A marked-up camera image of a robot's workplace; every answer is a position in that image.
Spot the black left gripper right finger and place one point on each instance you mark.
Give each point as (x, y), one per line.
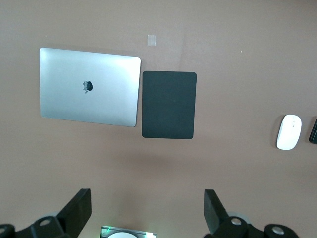
(218, 218)

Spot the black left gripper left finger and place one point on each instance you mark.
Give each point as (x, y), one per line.
(74, 213)

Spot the white computer mouse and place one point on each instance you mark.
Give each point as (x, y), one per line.
(288, 134)

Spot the black smartphone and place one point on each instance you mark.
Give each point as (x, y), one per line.
(314, 132)

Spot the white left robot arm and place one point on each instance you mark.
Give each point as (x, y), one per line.
(126, 235)

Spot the black mouse pad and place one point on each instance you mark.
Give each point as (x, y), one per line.
(169, 106)

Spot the silver closed laptop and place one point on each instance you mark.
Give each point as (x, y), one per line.
(74, 104)

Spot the clear tape piece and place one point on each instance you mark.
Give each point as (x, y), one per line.
(151, 40)

